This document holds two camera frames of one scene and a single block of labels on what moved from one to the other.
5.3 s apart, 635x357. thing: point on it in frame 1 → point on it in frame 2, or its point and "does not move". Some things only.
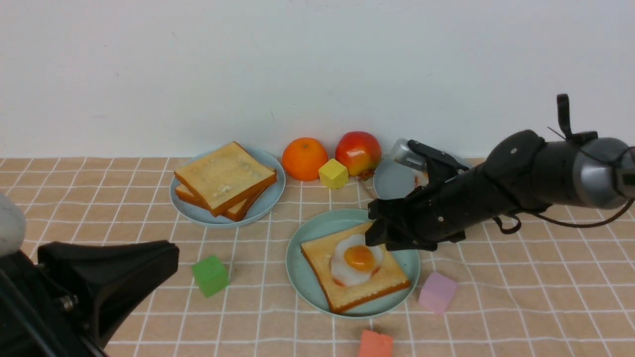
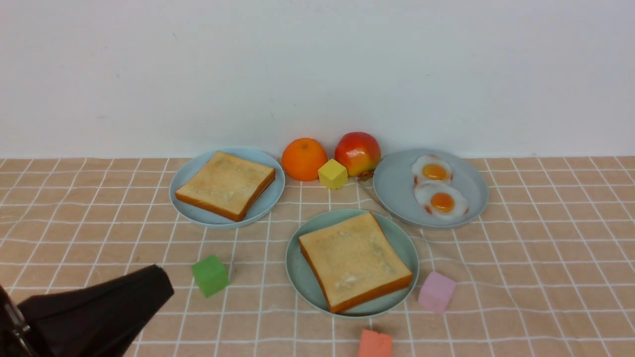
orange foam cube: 374,344 does not move
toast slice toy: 223,179 → 353,262
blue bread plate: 200,214 does not move
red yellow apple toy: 359,152 does not move
